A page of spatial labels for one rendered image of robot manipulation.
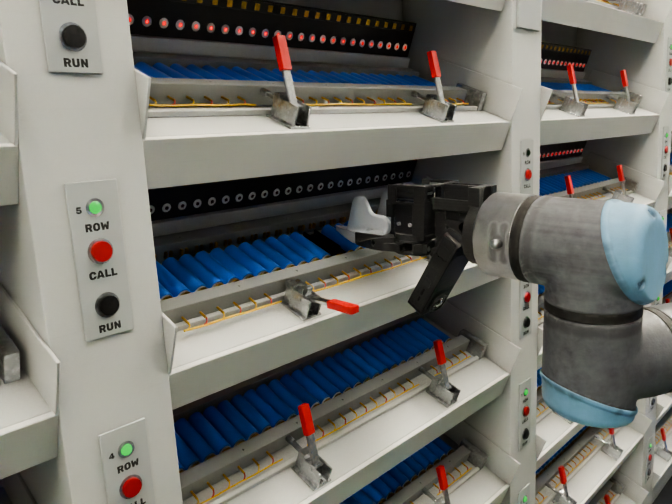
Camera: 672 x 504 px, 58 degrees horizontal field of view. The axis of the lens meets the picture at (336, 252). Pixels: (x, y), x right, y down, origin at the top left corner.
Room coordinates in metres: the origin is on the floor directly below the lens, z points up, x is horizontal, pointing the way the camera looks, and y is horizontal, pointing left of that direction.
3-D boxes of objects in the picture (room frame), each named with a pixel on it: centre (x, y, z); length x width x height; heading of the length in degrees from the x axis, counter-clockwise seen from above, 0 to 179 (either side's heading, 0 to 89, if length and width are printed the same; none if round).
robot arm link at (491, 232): (0.63, -0.18, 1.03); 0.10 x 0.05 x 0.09; 135
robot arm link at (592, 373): (0.58, -0.26, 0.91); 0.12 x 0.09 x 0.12; 106
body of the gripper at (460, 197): (0.69, -0.13, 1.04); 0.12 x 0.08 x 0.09; 46
